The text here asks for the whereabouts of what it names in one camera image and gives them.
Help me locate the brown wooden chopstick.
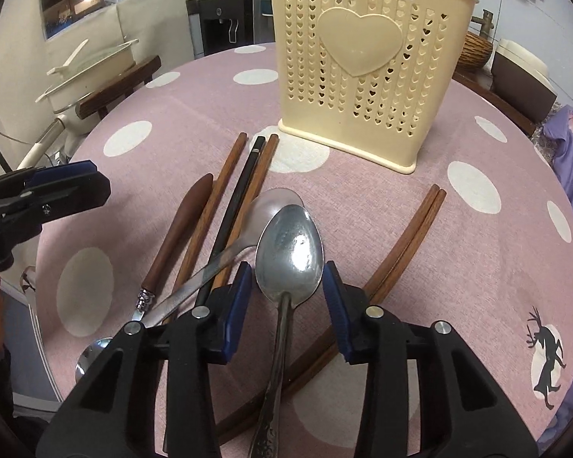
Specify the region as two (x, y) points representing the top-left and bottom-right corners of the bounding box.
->
(215, 188), (448, 445)
(212, 134), (280, 292)
(165, 132), (248, 325)
(286, 184), (441, 392)

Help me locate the white and brown box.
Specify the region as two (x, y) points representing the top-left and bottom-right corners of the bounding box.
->
(491, 38), (559, 125)

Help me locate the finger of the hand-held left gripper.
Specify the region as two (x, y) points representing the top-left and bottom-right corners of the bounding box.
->
(0, 160), (99, 201)
(10, 176), (112, 230)

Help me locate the beige cloth cover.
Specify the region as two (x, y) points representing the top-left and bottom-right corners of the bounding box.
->
(115, 0), (194, 74)

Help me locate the dark wooden chair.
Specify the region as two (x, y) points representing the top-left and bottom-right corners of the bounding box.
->
(76, 55), (162, 120)

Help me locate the steel spoon with patterned handle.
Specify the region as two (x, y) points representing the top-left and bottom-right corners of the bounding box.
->
(247, 204), (325, 458)

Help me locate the wooden-handled metal spoon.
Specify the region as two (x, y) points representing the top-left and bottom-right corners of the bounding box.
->
(75, 174), (214, 382)

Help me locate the wicker basket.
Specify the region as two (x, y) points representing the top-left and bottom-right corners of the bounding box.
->
(458, 31), (495, 73)

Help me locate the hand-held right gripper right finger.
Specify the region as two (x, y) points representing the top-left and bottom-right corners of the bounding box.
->
(323, 260), (540, 458)

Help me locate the black chopstick with silver band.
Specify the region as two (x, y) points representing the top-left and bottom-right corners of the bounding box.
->
(193, 136), (267, 308)

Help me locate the cream plastic utensil holder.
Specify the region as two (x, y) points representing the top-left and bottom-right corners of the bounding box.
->
(266, 0), (481, 176)

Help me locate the white pot with lid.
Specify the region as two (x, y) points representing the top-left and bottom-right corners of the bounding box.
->
(34, 38), (139, 111)

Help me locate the steel spoon with plain handle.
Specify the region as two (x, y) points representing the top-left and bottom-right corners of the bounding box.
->
(141, 187), (305, 327)

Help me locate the water dispenser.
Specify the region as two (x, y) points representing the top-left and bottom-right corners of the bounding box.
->
(186, 0), (268, 58)

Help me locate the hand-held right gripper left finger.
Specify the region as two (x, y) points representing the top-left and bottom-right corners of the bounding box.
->
(37, 261), (254, 458)

